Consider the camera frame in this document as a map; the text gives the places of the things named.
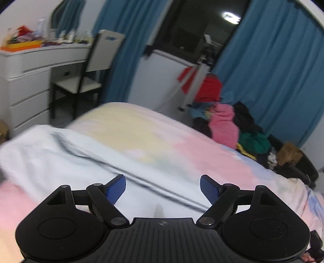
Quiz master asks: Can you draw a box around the pile of colourful clothes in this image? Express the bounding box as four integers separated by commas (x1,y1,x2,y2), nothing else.
189,100,279,169

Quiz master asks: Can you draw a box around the clutter of small toiletries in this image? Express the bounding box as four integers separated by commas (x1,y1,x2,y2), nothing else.
4,17,95,47

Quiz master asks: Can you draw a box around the orange box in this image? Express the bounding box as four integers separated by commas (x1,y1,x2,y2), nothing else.
0,40,43,52

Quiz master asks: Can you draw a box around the blue curtain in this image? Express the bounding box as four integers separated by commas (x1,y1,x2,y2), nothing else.
212,0,324,148
92,0,175,112

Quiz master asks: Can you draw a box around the white garment with black stripes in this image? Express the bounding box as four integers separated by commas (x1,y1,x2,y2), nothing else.
0,125,214,221

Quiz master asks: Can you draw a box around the white cabinet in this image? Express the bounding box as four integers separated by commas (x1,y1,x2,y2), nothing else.
126,49,195,124

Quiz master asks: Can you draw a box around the red garment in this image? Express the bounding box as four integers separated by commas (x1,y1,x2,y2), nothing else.
176,65,223,103

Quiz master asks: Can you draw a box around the white chair with black legs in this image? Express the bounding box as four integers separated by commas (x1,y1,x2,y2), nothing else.
50,29,126,120

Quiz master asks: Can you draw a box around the white dressing table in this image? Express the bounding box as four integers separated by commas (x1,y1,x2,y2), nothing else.
0,42,95,138

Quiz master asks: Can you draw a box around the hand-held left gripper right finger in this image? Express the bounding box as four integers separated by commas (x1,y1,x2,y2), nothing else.
196,174,280,228

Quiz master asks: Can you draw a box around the oval mirror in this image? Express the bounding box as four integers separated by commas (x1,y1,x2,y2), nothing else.
51,0,85,34

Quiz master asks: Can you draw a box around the cardboard box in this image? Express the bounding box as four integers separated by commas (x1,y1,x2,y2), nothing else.
276,142,304,167

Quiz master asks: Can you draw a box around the pastel patterned bed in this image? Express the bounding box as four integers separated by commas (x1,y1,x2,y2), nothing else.
0,102,324,263

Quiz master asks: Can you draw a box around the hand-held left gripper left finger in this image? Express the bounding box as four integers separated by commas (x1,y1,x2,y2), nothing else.
45,174,130,228

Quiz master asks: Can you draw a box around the white drying rack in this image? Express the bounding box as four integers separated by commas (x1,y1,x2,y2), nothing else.
166,34,221,112

